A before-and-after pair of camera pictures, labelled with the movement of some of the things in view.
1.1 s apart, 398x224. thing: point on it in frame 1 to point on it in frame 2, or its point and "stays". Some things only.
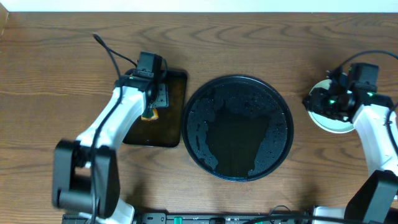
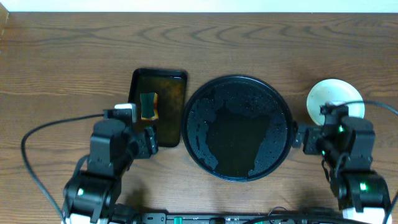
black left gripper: (160, 97) to (150, 141)
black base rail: (201, 218) stays
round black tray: (237, 128) stays
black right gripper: (313, 104) to (312, 133)
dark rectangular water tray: (166, 130) stays
